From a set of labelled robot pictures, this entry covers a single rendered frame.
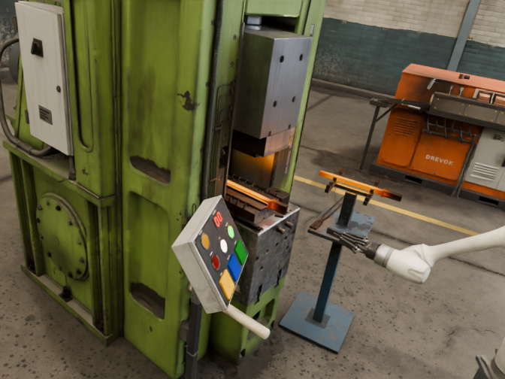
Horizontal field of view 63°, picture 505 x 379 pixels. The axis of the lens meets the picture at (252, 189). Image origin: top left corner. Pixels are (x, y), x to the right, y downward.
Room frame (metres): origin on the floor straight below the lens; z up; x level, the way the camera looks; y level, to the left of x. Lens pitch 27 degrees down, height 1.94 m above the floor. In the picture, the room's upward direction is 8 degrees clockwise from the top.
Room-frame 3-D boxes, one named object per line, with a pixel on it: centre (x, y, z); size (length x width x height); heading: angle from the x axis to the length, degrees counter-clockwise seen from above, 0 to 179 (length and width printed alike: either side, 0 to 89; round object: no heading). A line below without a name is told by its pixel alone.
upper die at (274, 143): (1.86, 0.09, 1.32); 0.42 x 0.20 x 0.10; 57
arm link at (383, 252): (1.45, -0.58, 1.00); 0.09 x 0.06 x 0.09; 147
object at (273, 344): (1.72, -0.12, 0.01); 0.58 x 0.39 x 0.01; 147
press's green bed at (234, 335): (1.91, 0.07, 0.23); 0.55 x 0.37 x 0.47; 57
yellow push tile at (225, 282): (1.11, 0.04, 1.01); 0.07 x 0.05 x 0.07; 172
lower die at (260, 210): (1.86, 0.09, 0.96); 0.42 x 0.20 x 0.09; 57
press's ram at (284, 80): (1.90, 0.07, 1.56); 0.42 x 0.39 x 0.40; 57
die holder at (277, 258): (1.91, 0.07, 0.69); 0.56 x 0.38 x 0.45; 57
